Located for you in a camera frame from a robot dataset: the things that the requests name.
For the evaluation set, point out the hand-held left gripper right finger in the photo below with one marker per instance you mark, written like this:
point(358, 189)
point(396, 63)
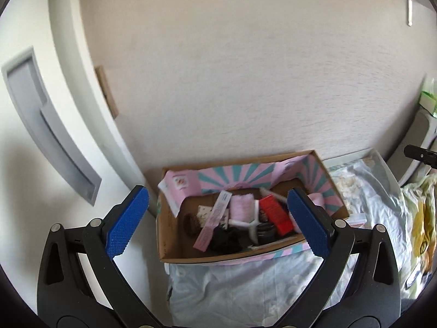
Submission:
point(307, 225)

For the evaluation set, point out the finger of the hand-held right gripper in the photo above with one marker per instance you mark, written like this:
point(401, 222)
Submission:
point(420, 153)

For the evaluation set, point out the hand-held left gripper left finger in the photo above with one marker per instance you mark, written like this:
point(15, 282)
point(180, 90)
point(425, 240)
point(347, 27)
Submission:
point(126, 222)

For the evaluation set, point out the small red and white box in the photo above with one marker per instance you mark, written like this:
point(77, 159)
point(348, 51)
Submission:
point(276, 215)

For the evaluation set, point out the black round jar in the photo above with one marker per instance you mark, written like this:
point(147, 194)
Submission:
point(266, 234)

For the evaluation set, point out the pink striped cardboard box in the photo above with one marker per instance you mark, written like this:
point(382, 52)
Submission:
point(170, 239)

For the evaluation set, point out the large white plastic clip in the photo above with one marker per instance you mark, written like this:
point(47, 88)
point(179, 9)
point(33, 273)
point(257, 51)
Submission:
point(255, 211)

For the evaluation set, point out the brown hair scrunchie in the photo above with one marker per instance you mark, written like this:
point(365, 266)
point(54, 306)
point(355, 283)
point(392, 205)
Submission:
point(191, 223)

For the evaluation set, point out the pink fluffy cloth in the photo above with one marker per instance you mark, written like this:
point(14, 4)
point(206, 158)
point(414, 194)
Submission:
point(240, 206)

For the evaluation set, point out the printed tissue pack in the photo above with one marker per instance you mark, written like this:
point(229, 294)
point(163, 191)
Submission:
point(206, 213)

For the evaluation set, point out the black socks bundle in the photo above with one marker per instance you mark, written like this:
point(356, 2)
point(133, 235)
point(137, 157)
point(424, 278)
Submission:
point(225, 239)

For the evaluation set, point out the long pink carton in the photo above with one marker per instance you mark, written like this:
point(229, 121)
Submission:
point(211, 225)

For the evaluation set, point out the white curved furniture part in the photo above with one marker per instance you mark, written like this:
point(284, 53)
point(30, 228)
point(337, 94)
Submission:
point(421, 126)

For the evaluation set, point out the green packet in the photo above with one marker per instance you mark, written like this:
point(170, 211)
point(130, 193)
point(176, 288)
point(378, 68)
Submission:
point(430, 99)

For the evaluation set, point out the floral bedsheet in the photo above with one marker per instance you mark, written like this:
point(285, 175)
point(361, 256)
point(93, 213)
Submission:
point(423, 211)

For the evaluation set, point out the light blue cloth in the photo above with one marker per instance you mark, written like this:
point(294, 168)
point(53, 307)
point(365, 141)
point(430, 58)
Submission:
point(239, 287)

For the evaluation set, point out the white cabinet door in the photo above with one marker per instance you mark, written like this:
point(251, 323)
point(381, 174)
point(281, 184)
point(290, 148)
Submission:
point(27, 211)

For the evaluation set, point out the white wall fixture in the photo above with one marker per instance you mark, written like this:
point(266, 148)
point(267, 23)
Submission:
point(409, 10)

